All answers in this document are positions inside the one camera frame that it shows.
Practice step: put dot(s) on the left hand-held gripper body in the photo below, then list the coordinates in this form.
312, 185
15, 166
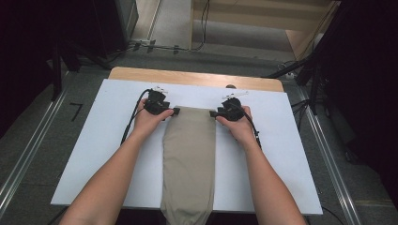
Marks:
156, 104

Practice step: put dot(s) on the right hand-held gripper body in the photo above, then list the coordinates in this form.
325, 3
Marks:
233, 111

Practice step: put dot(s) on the beige pants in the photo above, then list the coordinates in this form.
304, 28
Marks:
189, 162

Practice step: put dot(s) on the person's left hand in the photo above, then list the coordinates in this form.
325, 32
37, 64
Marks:
145, 123

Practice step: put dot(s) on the person's right hand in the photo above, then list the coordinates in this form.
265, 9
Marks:
242, 131

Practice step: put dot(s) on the power strip with plugs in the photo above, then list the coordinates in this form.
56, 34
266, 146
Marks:
150, 46

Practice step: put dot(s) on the white board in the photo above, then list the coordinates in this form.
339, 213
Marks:
94, 125

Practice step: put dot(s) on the black metal stand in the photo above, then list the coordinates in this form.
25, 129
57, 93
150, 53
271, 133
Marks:
314, 87
57, 72

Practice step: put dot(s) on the dark cabinet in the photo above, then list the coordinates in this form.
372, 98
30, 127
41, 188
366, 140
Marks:
125, 18

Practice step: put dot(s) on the light wooden furniture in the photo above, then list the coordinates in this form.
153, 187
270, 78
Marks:
250, 12

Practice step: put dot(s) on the metal floor rail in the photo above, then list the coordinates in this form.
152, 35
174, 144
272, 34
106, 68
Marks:
328, 162
31, 149

